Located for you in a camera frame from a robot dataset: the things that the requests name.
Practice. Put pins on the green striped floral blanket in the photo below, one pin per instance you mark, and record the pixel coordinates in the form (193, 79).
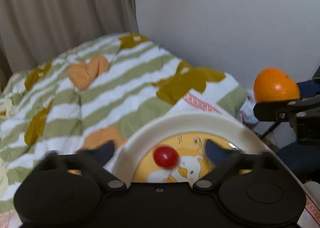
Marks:
(112, 85)

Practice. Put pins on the white plastic bag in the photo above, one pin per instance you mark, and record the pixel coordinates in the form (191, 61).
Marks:
(246, 111)

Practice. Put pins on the cream bowl with cartoon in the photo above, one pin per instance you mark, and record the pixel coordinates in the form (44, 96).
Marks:
(188, 137)

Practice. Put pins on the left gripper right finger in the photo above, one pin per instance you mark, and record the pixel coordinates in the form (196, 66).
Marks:
(226, 162)

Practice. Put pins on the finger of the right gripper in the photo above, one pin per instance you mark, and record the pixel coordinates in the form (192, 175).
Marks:
(278, 111)
(309, 88)

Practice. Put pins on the beige curtain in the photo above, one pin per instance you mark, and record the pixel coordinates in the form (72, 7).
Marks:
(35, 31)

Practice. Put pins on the red tomato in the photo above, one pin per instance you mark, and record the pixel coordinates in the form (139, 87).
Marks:
(165, 157)

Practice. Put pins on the large orange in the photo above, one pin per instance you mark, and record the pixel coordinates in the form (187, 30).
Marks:
(272, 84)

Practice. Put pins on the pink floral table cloth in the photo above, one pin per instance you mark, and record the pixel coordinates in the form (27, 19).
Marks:
(238, 134)

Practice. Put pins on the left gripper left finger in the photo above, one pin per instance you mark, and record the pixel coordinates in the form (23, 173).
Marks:
(92, 162)

